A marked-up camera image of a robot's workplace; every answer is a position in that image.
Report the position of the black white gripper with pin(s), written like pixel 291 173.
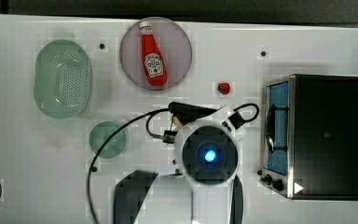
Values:
pixel 196 116

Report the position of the yellow plush banana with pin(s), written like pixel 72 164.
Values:
pixel 177 123

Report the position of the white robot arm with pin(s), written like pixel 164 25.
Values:
pixel 206 190

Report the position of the green mug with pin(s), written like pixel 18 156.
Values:
pixel 100 133

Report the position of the dark red plush strawberry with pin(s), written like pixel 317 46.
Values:
pixel 223 88

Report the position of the red plush ketchup bottle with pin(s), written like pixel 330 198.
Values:
pixel 153 63

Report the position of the grey round plate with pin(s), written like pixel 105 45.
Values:
pixel 174 45

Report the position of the black toaster oven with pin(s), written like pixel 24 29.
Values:
pixel 310 137

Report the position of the green perforated colander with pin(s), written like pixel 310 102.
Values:
pixel 63 79

